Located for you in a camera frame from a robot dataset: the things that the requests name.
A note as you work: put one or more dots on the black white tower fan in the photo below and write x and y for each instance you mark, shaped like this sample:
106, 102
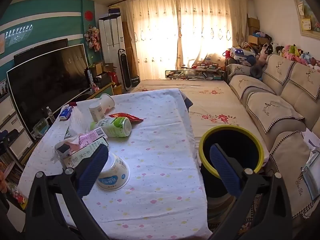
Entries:
124, 67

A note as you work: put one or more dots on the artificial flower decoration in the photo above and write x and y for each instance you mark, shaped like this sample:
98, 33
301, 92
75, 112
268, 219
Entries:
92, 37

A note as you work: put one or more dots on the red round wall decoration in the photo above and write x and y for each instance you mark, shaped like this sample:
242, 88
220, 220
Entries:
88, 15

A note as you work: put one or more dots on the small white yogurt bottle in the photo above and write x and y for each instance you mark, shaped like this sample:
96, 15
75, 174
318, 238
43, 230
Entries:
97, 112

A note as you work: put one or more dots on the patterned rug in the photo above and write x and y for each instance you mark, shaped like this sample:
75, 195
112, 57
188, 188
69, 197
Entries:
218, 226

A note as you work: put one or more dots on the white paper cup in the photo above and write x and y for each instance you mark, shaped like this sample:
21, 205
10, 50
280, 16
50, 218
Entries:
108, 102

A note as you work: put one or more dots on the dark blue under cloth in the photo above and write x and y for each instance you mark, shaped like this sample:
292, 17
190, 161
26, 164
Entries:
187, 101

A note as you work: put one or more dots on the curved black television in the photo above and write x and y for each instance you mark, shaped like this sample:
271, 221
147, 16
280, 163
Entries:
45, 85

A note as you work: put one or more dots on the white standing air conditioner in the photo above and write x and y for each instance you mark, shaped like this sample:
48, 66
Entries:
112, 35

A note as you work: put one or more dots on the white papers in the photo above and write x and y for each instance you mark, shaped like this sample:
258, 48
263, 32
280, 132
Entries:
308, 137

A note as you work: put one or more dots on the blue storage box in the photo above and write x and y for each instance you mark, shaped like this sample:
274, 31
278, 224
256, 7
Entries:
114, 11

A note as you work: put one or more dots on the framed wall picture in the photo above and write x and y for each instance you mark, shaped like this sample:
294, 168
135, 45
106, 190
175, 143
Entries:
305, 17

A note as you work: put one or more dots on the clear plastic document bag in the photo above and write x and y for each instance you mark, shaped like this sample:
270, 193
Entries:
312, 177

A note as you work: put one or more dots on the white drawer cabinet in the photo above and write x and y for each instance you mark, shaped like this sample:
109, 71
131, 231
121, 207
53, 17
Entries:
10, 127

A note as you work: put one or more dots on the clear green plastic container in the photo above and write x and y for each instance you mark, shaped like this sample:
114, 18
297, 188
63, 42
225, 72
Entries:
41, 127

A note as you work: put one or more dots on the white floral tablecloth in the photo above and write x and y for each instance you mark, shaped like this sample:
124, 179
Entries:
155, 160

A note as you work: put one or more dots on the flat black television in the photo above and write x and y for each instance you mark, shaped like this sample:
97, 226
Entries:
37, 50

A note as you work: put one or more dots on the blue tissue pack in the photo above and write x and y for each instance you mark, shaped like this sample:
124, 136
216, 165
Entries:
65, 113

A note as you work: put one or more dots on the green white tea carton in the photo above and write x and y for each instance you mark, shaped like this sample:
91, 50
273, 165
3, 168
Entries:
75, 158

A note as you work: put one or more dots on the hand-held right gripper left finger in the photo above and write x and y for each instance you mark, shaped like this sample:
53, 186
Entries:
92, 172

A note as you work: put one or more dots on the pink milk carton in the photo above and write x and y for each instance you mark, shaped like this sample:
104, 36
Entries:
91, 136

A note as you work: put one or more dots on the open cardboard boxes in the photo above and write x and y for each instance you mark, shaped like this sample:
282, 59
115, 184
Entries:
107, 71

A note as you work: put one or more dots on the beige floral bed sheet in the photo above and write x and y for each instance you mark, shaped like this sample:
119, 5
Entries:
212, 100

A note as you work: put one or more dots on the beige sofa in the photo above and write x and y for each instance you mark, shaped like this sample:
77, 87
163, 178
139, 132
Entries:
295, 97

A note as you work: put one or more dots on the clear water bottle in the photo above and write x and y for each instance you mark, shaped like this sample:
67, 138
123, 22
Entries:
50, 116

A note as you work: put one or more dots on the stacked cardboard boxes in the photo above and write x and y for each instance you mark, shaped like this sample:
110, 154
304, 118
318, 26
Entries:
253, 25

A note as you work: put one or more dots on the blue white star bag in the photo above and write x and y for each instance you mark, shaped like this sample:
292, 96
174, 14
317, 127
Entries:
240, 53

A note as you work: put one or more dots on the red snack wrapper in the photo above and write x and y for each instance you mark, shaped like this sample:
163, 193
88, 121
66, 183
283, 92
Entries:
130, 118

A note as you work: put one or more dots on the yellow rimmed dark bin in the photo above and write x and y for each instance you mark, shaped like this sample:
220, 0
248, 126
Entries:
232, 138

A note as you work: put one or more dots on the small red box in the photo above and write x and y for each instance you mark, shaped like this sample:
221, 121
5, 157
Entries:
73, 104

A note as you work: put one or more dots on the white instant noodle bowl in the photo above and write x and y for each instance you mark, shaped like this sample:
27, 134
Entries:
115, 172

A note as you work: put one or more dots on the cluttered glass table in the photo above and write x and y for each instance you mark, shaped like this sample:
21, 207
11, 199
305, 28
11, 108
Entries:
195, 73

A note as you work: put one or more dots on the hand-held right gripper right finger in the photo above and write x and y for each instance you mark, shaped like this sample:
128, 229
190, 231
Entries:
223, 170

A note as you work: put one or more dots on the pile of plush toys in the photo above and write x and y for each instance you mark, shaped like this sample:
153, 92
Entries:
290, 51

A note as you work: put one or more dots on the cream curtains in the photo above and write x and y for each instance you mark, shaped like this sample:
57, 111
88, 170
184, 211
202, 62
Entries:
155, 30

